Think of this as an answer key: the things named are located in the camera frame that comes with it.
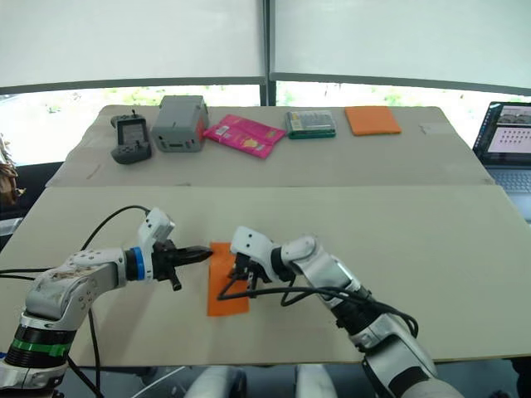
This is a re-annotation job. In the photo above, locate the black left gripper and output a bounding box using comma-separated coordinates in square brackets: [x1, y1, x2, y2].
[150, 239, 215, 292]

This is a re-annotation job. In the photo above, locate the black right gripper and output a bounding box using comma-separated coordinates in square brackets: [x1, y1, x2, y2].
[227, 251, 271, 292]

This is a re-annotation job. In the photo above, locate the orange paper sheet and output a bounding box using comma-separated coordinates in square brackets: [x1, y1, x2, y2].
[206, 241, 251, 318]

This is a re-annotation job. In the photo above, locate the pink snack packet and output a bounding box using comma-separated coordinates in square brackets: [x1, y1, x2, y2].
[202, 114, 288, 160]

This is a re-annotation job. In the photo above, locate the grey plastic box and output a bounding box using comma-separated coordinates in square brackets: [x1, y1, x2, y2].
[150, 95, 210, 154]

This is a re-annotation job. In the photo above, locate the grey handheld remote controller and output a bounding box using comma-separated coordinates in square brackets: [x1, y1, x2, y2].
[110, 109, 153, 165]

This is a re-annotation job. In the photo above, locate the green screwdriver bit case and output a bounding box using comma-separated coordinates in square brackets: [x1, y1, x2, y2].
[285, 109, 338, 140]

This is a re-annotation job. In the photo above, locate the brown dried plant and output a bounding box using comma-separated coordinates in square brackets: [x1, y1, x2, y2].
[0, 132, 27, 206]

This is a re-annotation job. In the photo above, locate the orange paper stack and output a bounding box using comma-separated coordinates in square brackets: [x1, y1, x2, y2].
[344, 105, 403, 137]

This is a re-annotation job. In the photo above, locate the white roller blind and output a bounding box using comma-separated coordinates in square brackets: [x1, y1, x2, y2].
[271, 0, 531, 89]
[0, 0, 266, 89]

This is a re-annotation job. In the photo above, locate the open laptop computer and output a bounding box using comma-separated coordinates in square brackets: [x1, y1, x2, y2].
[472, 100, 531, 194]

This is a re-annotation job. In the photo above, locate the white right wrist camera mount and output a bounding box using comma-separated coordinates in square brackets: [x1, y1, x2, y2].
[229, 226, 278, 279]

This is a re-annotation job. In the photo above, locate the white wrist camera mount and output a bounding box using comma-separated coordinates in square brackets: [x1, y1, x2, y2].
[137, 207, 177, 254]
[229, 226, 278, 279]

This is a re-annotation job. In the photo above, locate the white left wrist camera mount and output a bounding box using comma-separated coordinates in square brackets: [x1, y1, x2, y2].
[137, 207, 177, 254]

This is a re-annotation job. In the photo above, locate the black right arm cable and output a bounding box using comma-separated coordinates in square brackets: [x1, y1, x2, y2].
[216, 278, 420, 337]

